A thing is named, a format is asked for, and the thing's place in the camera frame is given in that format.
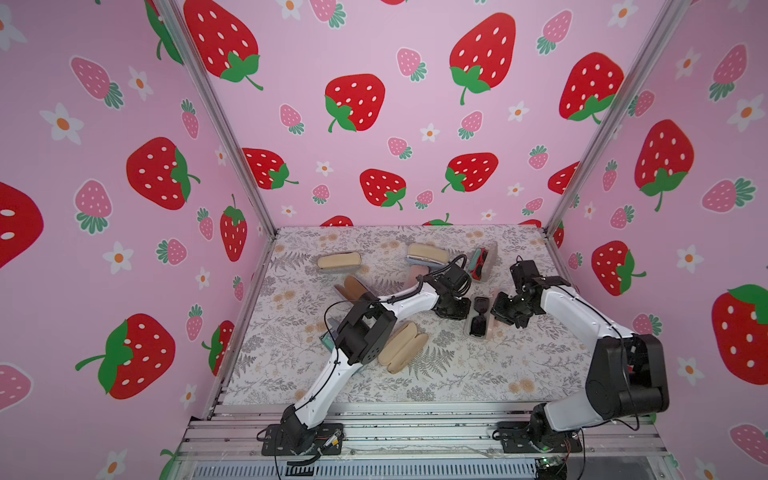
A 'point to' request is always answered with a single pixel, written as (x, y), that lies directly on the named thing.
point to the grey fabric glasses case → (339, 260)
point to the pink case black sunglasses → (490, 320)
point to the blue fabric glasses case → (427, 254)
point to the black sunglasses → (478, 322)
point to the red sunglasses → (477, 273)
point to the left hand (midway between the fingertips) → (471, 317)
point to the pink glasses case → (413, 272)
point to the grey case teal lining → (489, 264)
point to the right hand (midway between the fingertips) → (508, 317)
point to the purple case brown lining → (352, 288)
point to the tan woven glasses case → (402, 348)
